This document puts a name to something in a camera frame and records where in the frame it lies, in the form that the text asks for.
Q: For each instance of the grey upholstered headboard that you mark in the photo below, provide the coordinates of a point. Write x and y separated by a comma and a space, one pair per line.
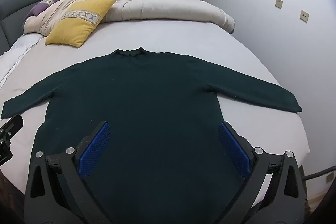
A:
15, 3

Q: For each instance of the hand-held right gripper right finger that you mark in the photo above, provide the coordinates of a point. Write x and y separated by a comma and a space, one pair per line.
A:
233, 150

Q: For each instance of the beige pillow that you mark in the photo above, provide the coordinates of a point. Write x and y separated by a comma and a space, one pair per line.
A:
50, 16

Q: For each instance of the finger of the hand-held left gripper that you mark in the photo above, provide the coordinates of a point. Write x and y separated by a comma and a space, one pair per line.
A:
13, 125

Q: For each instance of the dark green sweater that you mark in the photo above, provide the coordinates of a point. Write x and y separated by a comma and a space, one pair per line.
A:
147, 98

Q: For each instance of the beige wall socket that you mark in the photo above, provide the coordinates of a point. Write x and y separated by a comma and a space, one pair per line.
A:
279, 3
304, 16

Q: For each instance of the beige duvet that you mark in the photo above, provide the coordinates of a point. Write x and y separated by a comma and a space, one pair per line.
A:
162, 6

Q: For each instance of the white pillow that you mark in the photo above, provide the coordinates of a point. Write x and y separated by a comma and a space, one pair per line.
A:
18, 56

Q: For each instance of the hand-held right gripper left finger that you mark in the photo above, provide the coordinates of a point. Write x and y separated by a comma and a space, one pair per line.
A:
95, 150

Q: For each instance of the bed with white sheet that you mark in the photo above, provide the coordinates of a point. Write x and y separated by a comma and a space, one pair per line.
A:
170, 35

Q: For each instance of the purple pillow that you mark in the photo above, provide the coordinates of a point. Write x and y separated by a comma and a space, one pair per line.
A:
35, 10

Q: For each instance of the yellow pillow with patterned band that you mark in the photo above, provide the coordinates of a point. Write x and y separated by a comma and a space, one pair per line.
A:
76, 27

